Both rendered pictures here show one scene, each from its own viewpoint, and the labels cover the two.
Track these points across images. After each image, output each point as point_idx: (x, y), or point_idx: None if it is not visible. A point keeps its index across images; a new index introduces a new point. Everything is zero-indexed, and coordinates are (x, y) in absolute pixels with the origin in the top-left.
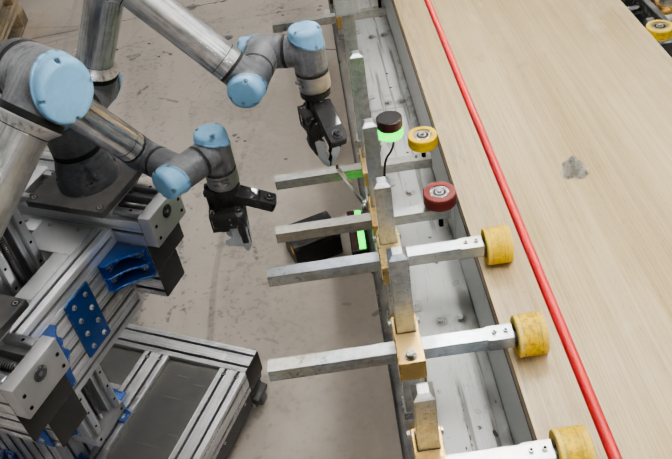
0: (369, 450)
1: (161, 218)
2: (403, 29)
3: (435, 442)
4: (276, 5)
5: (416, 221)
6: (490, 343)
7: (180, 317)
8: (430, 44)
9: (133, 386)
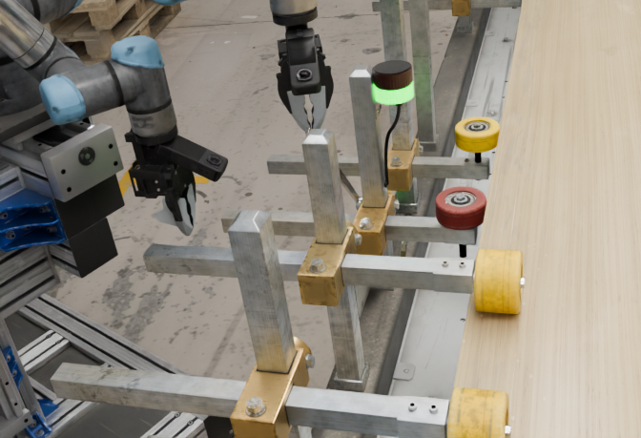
0: None
1: (74, 163)
2: (521, 10)
3: None
4: (444, 24)
5: (422, 239)
6: (400, 425)
7: (186, 341)
8: (547, 30)
9: (71, 402)
